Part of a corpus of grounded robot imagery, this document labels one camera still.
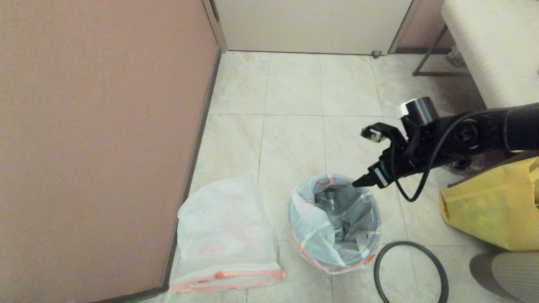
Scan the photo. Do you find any black round trash bin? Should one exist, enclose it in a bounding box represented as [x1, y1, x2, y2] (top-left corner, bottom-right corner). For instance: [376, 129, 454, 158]
[290, 175, 381, 272]

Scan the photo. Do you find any grey bin rim ring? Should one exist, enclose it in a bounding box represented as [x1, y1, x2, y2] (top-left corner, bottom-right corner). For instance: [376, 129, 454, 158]
[374, 241, 449, 303]

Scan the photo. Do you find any white bag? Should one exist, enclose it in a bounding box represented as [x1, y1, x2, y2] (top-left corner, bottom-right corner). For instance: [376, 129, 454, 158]
[288, 173, 382, 275]

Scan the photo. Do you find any yellow fabric bag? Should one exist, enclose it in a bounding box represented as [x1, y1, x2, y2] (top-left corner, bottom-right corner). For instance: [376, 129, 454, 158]
[439, 156, 539, 252]

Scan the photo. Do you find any white plastic bag liner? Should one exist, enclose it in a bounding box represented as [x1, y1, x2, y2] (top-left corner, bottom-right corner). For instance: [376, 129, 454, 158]
[172, 170, 286, 294]

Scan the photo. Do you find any clear plastic bottle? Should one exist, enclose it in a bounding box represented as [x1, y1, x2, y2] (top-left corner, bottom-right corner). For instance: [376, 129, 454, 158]
[324, 189, 345, 244]

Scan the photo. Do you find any small clear plastic wrapper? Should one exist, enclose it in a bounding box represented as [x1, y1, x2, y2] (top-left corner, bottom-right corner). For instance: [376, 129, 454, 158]
[446, 44, 464, 68]

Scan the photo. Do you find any grey ribbed round pad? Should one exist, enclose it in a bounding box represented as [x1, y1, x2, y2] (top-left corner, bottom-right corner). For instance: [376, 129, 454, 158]
[469, 251, 539, 303]

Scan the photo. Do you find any white door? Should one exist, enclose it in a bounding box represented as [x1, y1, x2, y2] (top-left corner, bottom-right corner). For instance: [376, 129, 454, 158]
[209, 0, 413, 56]

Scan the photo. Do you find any dark grey baseboard strip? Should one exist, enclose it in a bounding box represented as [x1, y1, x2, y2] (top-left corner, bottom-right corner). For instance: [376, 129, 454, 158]
[91, 49, 222, 303]

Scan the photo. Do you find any thin black camera cable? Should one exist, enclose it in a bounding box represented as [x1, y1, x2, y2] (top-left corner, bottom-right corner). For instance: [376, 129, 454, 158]
[390, 107, 510, 203]

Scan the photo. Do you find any dark metal table frame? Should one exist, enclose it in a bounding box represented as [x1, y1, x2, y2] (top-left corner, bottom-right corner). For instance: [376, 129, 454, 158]
[411, 24, 470, 77]

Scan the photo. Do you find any grey door frame post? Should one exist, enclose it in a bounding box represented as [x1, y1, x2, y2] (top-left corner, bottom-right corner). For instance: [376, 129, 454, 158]
[201, 0, 229, 53]
[387, 0, 422, 54]

